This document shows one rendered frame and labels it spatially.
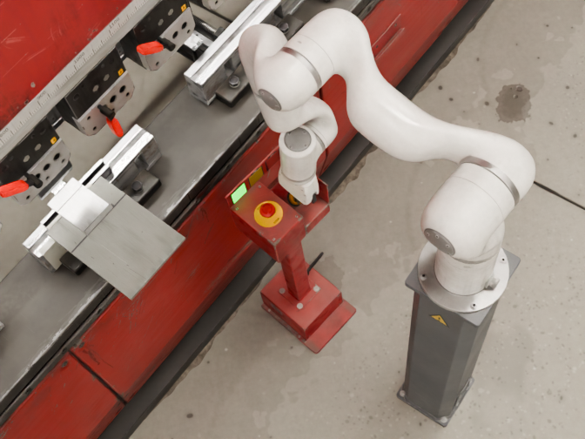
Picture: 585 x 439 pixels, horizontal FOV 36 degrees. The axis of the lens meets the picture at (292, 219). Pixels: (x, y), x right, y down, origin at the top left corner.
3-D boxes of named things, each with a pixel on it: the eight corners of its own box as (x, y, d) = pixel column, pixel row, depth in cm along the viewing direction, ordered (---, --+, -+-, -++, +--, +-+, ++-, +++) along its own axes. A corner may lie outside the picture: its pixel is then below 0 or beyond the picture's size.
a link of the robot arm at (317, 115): (292, 34, 187) (319, 121, 212) (241, 84, 183) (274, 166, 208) (324, 51, 183) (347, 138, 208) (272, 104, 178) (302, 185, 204)
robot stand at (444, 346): (474, 380, 278) (521, 259, 188) (445, 428, 273) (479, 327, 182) (425, 349, 284) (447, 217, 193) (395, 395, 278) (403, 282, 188)
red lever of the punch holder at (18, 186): (5, 193, 168) (43, 180, 176) (-10, 182, 170) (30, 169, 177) (3, 200, 169) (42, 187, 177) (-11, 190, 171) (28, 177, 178)
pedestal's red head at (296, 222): (279, 264, 229) (271, 235, 213) (235, 226, 234) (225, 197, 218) (331, 211, 234) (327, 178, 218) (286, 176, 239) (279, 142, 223)
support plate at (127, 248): (131, 300, 192) (131, 299, 192) (48, 235, 201) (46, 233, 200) (185, 239, 198) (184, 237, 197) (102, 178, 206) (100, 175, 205)
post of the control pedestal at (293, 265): (299, 301, 281) (283, 232, 233) (287, 291, 283) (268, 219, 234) (311, 289, 283) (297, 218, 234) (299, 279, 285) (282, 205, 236)
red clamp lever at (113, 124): (121, 140, 191) (108, 116, 182) (107, 131, 192) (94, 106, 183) (126, 134, 191) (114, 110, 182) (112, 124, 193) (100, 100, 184)
